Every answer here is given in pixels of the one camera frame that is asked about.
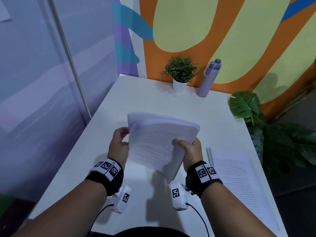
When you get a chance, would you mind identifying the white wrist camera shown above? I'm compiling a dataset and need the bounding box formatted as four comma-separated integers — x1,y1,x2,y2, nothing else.
170,182,189,211
109,185,132,214

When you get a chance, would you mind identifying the black camera cable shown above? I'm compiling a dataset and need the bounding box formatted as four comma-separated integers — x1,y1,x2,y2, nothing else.
88,203,115,237
186,202,210,237

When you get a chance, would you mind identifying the person's left hand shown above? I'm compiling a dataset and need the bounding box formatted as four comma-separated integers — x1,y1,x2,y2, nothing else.
107,127,130,170

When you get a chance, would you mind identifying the person's left forearm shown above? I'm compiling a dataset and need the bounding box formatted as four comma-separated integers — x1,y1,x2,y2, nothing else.
11,179,108,237

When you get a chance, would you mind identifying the lilac water bottle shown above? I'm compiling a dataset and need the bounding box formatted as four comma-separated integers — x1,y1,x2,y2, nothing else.
197,58,222,98

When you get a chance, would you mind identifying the paper bundle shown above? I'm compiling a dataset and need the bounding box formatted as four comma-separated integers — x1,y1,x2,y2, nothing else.
127,112,200,184

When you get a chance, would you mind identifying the black wrist strap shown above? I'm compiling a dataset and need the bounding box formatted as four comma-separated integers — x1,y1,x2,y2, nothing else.
85,158,124,197
185,161,224,198

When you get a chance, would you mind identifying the thick neat paper stack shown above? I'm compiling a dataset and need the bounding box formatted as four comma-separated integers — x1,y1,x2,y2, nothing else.
206,147,281,231

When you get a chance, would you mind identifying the person's right hand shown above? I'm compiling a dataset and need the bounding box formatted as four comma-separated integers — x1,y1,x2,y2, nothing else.
174,137,204,172

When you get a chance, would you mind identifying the black left wrist strap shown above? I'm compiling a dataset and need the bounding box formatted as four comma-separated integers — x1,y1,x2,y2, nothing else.
85,158,124,197

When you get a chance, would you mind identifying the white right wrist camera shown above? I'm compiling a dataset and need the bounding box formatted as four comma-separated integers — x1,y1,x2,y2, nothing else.
170,182,189,211

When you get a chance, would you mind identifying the large green monstera plant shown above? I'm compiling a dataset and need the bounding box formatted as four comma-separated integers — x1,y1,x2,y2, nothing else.
227,79,316,175

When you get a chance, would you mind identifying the person's right forearm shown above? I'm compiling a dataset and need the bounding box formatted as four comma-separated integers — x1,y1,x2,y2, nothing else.
200,182,278,237

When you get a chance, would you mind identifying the small green plant white pot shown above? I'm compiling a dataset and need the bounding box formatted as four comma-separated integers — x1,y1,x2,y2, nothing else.
162,56,200,93

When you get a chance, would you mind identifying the white table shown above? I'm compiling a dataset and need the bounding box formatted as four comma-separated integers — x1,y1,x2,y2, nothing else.
27,74,289,237

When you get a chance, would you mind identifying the grey metal frame pole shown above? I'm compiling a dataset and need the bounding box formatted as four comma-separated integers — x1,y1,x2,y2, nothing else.
37,0,92,120

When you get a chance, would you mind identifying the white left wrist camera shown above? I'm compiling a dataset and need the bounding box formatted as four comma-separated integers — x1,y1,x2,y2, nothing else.
109,185,132,214

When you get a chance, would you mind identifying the black right camera cable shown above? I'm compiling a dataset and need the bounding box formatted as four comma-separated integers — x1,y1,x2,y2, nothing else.
186,202,210,237

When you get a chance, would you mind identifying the black right wrist strap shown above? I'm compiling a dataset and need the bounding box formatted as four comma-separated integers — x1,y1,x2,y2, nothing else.
185,161,224,198

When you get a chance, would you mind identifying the person's black shirt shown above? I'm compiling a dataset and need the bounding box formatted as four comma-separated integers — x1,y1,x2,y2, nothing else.
90,226,191,237

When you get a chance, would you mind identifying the black left camera cable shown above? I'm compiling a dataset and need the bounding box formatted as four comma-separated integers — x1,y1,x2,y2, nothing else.
88,203,115,237

